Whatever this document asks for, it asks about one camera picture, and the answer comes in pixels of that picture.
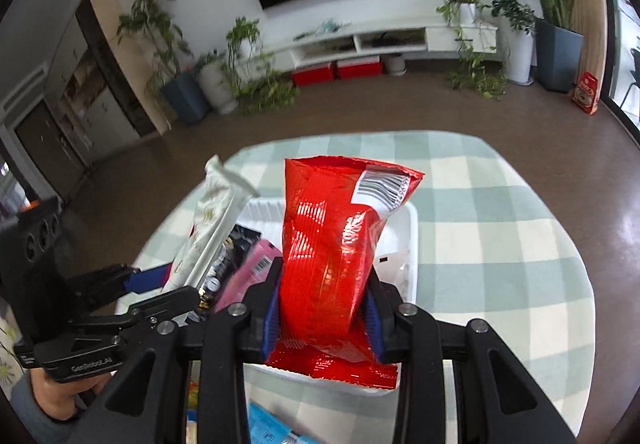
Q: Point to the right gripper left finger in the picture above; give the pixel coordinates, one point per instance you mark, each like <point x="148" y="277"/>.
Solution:
<point x="271" y="325"/>

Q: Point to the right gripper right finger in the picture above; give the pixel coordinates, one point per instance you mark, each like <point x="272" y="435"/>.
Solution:
<point x="374" y="328"/>

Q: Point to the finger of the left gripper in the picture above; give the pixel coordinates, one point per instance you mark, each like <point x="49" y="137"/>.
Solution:
<point x="144" y="281"/>
<point x="165" y="306"/>

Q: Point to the pale pink long snack packet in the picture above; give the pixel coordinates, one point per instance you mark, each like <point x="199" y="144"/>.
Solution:
<point x="392" y="268"/>

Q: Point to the black snack packet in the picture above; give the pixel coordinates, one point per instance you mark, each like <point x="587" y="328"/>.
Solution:
<point x="233" y="252"/>

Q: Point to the light blue snack bag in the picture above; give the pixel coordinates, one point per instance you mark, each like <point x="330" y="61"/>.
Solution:
<point x="268" y="429"/>

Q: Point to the blue yellow cake packet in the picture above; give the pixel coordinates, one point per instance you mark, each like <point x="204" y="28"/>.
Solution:
<point x="192" y="414"/>

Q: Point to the red snack bag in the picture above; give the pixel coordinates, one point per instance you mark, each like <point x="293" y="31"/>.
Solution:
<point x="335" y="211"/>

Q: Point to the person's left forearm grey sleeve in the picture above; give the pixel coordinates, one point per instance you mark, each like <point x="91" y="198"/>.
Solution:
<point x="42" y="428"/>

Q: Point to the person's left hand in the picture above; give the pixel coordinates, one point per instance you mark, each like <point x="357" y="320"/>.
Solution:
<point x="58" y="400"/>

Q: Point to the white plastic tray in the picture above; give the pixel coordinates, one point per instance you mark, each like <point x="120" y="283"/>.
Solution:
<point x="401" y="234"/>

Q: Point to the tall plant blue pot left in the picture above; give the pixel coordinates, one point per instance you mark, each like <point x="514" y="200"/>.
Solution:
<point x="150" y="22"/>

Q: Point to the plant in white pot left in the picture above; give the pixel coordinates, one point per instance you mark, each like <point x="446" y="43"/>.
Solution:
<point x="243" y="75"/>

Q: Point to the plant in white pot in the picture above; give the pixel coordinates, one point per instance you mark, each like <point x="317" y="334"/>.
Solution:
<point x="243" y="75"/>
<point x="516" y="23"/>

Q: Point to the red storage box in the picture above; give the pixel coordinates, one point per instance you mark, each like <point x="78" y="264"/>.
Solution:
<point x="329" y="71"/>

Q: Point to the white tv console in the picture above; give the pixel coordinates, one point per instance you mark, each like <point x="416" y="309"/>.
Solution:
<point x="417" y="38"/>

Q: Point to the trailing plant on console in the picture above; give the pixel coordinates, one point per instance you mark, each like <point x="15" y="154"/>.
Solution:
<point x="461" y="17"/>

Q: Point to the red bag on floor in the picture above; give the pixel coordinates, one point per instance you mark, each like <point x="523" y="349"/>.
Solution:
<point x="586" y="93"/>

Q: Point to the plant in white pot right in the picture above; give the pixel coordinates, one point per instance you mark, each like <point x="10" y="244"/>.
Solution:
<point x="516" y="23"/>

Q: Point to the black balcony chair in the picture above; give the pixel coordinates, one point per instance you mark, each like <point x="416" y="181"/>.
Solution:
<point x="635" y="53"/>

